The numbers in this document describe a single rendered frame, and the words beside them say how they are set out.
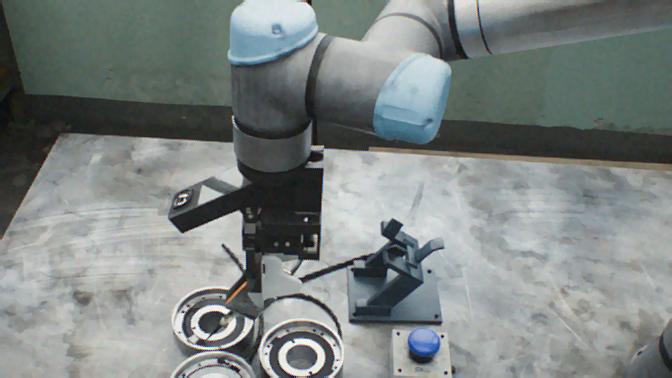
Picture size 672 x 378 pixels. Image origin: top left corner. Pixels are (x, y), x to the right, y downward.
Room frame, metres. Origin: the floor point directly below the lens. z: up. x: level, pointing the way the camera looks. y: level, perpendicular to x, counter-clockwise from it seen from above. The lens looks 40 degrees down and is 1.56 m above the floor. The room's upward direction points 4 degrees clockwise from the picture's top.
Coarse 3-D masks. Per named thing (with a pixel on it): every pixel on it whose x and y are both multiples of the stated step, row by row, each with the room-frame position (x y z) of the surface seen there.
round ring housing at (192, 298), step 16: (208, 288) 0.64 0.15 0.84; (224, 288) 0.64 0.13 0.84; (176, 304) 0.60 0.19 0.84; (192, 304) 0.62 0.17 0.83; (176, 320) 0.59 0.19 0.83; (192, 320) 0.59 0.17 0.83; (208, 320) 0.61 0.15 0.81; (176, 336) 0.56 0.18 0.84; (224, 336) 0.57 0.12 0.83; (240, 336) 0.57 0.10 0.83; (192, 352) 0.54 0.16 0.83; (240, 352) 0.56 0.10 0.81
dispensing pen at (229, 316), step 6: (288, 270) 0.56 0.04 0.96; (240, 282) 0.56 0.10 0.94; (234, 288) 0.56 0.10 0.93; (228, 294) 0.56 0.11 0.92; (228, 312) 0.56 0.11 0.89; (222, 318) 0.56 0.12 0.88; (228, 318) 0.55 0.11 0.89; (234, 318) 0.55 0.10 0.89; (222, 324) 0.55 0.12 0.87; (216, 330) 0.55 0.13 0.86; (210, 336) 0.55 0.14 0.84; (204, 342) 0.55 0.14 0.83
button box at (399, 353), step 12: (396, 336) 0.57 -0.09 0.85; (444, 336) 0.58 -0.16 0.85; (396, 348) 0.55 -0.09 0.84; (408, 348) 0.56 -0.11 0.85; (444, 348) 0.56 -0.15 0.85; (396, 360) 0.54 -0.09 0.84; (408, 360) 0.54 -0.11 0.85; (420, 360) 0.54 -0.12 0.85; (432, 360) 0.54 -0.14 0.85; (444, 360) 0.54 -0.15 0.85; (396, 372) 0.52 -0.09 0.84; (408, 372) 0.52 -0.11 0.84; (420, 372) 0.52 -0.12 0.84; (432, 372) 0.52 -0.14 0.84; (444, 372) 0.52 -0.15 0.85
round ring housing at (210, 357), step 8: (208, 352) 0.53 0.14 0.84; (216, 352) 0.53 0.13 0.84; (224, 352) 0.53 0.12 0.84; (192, 360) 0.52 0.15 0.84; (200, 360) 0.53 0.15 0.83; (208, 360) 0.53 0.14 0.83; (232, 360) 0.53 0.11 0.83; (240, 360) 0.52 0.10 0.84; (176, 368) 0.51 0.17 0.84; (184, 368) 0.51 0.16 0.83; (192, 368) 0.52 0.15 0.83; (200, 368) 0.52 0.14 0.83; (232, 368) 0.53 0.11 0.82; (240, 368) 0.52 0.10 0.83; (248, 368) 0.51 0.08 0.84; (176, 376) 0.50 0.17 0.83; (184, 376) 0.50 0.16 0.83; (200, 376) 0.51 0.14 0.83; (208, 376) 0.51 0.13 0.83; (216, 376) 0.51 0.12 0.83; (224, 376) 0.51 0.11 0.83; (240, 376) 0.51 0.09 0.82; (248, 376) 0.51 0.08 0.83
